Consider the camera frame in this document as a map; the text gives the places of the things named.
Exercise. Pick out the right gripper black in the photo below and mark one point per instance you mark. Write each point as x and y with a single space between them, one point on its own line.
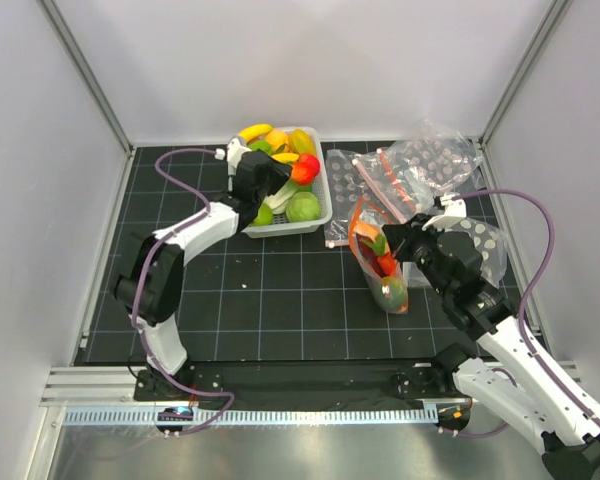
402 236

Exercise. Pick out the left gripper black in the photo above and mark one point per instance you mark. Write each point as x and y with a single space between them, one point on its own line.
280 172

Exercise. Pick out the orange carrot toy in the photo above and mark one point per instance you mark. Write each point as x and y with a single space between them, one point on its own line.
380 256

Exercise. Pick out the hot dog toy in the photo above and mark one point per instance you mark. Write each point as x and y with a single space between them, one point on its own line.
365 229

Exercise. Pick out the zip bag red zipper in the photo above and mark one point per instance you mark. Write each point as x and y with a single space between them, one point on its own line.
370 213

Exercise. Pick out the red strawberry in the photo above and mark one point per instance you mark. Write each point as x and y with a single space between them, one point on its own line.
311 162
302 174

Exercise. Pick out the green orange mango toy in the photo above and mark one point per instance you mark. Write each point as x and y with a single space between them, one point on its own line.
392 294

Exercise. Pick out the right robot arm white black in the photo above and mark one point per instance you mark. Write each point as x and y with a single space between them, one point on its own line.
542 403

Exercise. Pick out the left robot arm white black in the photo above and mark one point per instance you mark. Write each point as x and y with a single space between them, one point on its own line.
151 270

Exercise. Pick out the white plastic food bin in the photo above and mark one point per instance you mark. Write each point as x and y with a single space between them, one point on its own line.
319 187

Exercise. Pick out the polka dot bag right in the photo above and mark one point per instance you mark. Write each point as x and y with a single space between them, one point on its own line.
488 240

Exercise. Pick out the polka dot bag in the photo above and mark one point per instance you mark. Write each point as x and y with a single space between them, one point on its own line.
488 240
437 158

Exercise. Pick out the polka dot bag back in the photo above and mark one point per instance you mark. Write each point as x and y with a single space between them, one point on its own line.
437 158

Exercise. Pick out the bok choy toy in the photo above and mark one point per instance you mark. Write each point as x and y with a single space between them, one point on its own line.
278 201

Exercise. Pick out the small yellow banana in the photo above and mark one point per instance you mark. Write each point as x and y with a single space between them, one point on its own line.
286 157

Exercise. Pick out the green apple toy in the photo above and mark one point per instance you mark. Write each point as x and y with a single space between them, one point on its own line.
264 217

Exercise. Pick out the orange fruit toy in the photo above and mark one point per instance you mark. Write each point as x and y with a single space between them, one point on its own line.
278 140

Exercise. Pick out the green cabbage toy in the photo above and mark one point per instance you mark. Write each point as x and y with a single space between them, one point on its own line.
303 207

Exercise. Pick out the yellow starfruit toy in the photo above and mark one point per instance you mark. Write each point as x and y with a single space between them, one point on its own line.
301 142

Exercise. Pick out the black grid mat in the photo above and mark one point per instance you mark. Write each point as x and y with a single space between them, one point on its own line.
280 298

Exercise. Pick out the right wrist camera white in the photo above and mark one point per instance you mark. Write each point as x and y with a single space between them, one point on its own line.
452 211

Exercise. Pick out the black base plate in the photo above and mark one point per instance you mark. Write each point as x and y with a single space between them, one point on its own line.
305 386

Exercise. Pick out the left aluminium frame post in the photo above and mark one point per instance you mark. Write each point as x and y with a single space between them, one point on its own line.
72 48

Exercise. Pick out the aluminium frame post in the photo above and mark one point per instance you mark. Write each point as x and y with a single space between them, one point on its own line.
541 38
72 48

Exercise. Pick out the right aluminium frame post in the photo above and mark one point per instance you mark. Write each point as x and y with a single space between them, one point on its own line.
541 38

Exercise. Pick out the slotted cable duct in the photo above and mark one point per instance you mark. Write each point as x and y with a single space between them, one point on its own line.
179 416

